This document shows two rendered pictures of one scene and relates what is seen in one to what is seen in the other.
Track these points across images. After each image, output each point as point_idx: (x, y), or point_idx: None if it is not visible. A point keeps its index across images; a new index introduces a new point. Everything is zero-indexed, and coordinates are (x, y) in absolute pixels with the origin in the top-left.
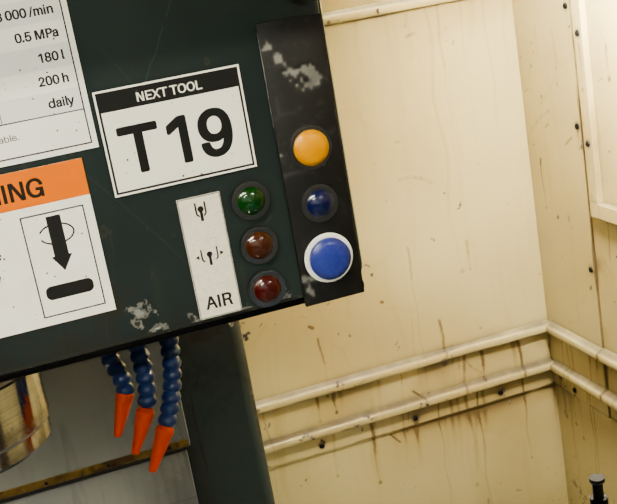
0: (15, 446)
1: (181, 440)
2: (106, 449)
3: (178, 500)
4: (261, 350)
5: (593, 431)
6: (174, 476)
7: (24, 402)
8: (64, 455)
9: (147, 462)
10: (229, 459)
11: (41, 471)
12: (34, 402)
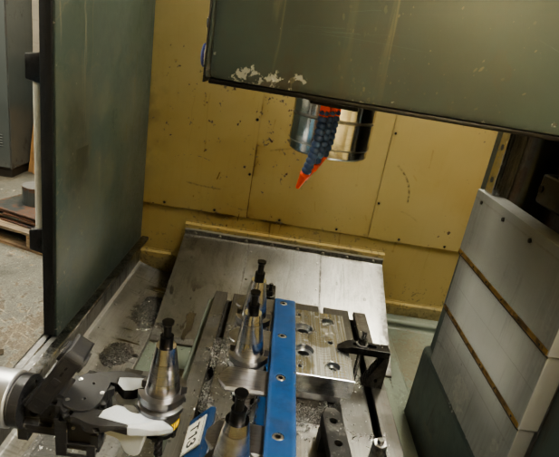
0: (298, 142)
1: (544, 347)
2: (524, 311)
3: (526, 382)
4: None
5: None
6: (534, 366)
7: (307, 129)
8: (513, 295)
9: (532, 342)
10: None
11: (504, 292)
12: (313, 133)
